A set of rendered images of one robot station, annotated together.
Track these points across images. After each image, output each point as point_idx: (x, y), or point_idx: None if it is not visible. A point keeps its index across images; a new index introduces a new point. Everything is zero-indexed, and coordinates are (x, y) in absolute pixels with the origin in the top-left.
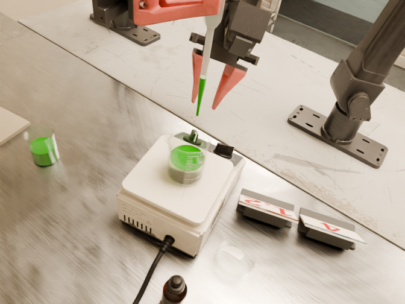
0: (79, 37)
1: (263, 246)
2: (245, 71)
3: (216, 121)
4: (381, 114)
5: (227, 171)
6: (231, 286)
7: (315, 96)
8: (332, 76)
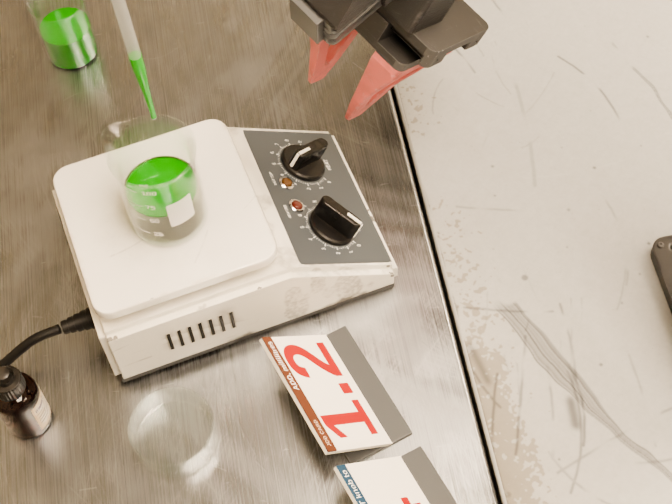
0: None
1: (259, 454)
2: (395, 69)
3: (464, 148)
4: None
5: (244, 260)
6: (133, 468)
7: None
8: None
